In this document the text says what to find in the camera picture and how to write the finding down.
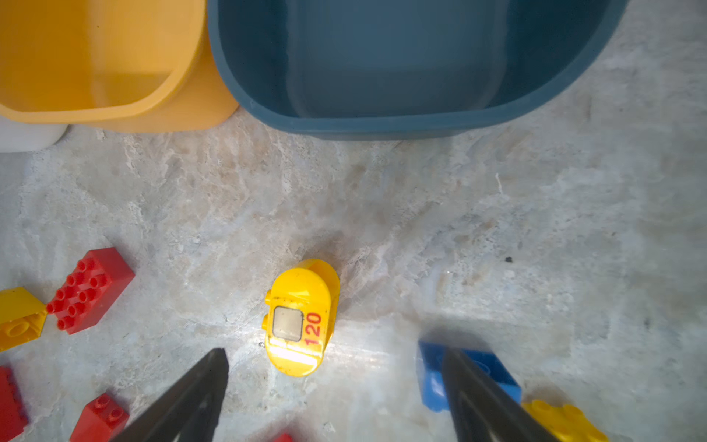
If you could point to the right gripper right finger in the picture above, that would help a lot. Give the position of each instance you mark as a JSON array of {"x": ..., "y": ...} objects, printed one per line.
[{"x": 480, "y": 409}]

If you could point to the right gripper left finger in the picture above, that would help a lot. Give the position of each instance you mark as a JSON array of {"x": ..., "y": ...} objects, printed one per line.
[{"x": 190, "y": 409}]

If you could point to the blue lego brick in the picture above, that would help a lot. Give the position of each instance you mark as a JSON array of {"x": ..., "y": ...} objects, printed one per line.
[{"x": 432, "y": 387}]

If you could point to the yellow small lego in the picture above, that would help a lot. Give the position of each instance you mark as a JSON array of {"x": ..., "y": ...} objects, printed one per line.
[{"x": 567, "y": 423}]

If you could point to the yellow rounded 120 lego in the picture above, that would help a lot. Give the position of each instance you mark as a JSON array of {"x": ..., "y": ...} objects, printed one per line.
[{"x": 302, "y": 308}]

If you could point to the red long lego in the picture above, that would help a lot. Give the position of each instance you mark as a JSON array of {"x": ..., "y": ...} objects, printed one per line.
[
  {"x": 97, "y": 281},
  {"x": 13, "y": 416}
]

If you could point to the yellow square lego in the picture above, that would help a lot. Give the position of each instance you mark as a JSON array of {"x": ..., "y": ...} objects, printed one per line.
[{"x": 22, "y": 317}]

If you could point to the white plastic container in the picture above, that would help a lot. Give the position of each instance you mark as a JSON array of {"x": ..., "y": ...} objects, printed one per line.
[{"x": 18, "y": 137}]

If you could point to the dark teal plastic container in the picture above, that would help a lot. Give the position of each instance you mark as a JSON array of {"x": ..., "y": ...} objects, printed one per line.
[{"x": 392, "y": 70}]

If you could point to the red small lego centre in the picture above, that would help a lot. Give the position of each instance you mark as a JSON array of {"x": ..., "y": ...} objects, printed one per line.
[{"x": 101, "y": 420}]

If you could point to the red lego right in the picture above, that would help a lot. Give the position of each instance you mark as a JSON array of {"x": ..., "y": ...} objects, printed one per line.
[{"x": 284, "y": 438}]

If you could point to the yellow plastic container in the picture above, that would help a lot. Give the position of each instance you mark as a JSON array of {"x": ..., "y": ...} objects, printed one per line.
[{"x": 123, "y": 66}]

